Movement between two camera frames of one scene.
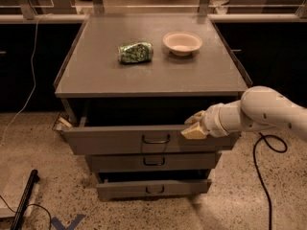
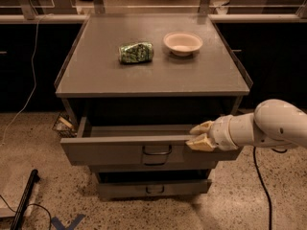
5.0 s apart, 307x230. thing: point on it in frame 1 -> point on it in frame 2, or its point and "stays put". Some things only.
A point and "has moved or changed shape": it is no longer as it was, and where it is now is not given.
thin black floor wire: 35,204 stays put
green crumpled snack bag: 135,53 stays put
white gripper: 211,120 -> 220,133
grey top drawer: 140,139 has moved or changed shape
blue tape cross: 71,226 stays put
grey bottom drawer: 116,188 stays put
